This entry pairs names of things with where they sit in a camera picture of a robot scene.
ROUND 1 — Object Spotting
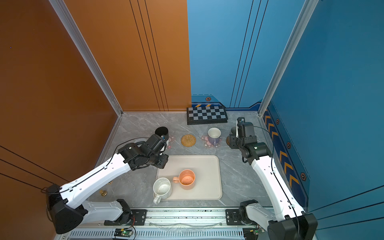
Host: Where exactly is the black mug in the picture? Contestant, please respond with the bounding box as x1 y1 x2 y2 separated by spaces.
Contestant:
155 127 169 142

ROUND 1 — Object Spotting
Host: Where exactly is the pink flower coaster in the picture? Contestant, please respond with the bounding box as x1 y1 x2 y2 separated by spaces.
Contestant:
201 135 223 149
167 136 175 150

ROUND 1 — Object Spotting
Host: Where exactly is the lavender mug white inside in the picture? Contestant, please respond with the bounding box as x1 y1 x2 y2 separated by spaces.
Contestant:
208 128 222 146

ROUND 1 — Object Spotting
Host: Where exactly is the woven rattan coaster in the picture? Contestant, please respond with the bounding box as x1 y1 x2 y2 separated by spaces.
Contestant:
181 135 197 147

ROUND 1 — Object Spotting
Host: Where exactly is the orange pink mug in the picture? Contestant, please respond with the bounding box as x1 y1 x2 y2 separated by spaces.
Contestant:
173 169 196 190

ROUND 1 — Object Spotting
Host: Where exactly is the brown wooden coaster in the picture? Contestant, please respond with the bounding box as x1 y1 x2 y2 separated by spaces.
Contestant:
226 136 231 147

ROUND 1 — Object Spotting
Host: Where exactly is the grey green mug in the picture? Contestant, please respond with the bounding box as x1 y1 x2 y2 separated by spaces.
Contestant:
230 127 238 138

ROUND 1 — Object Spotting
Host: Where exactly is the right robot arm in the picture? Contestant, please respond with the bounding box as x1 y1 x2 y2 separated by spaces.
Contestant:
227 135 318 240

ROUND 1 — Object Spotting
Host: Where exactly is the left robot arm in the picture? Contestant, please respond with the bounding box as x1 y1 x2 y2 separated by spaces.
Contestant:
46 136 169 234

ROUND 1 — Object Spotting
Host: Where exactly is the cream serving tray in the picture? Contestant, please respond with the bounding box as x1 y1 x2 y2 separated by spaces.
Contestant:
157 155 223 201

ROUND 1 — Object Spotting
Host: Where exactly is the folded checkerboard box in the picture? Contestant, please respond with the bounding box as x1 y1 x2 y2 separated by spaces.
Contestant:
187 105 228 125

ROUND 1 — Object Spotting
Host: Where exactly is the small brass bell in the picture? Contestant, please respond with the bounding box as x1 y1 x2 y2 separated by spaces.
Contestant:
100 190 108 197

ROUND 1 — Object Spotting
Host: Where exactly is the green circuit board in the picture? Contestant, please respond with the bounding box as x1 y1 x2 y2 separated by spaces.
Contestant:
113 228 135 240

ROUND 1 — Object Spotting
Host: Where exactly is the right small circuit board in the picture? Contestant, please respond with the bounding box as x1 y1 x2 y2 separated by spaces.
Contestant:
243 228 265 240

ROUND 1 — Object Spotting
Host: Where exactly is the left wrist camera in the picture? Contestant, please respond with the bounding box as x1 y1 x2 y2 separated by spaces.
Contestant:
146 134 169 152

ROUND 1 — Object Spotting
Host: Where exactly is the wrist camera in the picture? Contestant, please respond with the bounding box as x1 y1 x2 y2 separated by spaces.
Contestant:
237 117 255 138
146 134 169 152

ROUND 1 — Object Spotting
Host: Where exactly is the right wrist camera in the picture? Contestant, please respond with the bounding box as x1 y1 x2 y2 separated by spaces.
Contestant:
237 117 255 138

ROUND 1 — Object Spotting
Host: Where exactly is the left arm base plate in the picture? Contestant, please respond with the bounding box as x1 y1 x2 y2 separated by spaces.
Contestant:
104 209 147 227

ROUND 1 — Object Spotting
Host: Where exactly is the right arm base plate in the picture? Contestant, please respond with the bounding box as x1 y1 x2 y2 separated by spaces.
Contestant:
225 209 258 226

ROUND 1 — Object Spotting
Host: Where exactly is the aluminium front rail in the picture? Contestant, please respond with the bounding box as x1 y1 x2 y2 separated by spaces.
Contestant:
59 206 313 229

